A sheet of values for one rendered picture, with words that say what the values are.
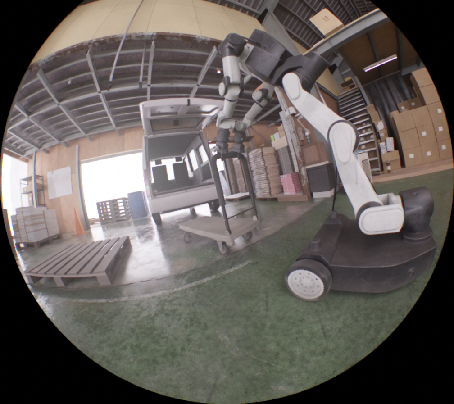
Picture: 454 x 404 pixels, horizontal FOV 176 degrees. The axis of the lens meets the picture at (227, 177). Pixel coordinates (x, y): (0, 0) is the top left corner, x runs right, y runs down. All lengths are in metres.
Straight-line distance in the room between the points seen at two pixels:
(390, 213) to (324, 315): 0.43
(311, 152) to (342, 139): 1.88
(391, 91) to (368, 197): 5.58
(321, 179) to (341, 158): 1.83
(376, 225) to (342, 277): 0.23
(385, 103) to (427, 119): 2.53
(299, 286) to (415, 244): 0.52
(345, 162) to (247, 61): 0.72
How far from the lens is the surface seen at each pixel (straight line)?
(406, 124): 3.62
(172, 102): 2.01
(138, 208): 5.10
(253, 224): 1.19
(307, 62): 0.79
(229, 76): 0.84
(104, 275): 1.26
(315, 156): 2.45
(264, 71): 0.85
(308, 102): 0.71
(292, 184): 2.76
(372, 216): 0.65
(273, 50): 0.88
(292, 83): 0.74
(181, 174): 4.69
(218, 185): 0.96
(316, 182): 2.49
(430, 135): 3.77
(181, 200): 2.62
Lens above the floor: 0.55
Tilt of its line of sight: 2 degrees up
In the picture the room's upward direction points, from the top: 12 degrees counter-clockwise
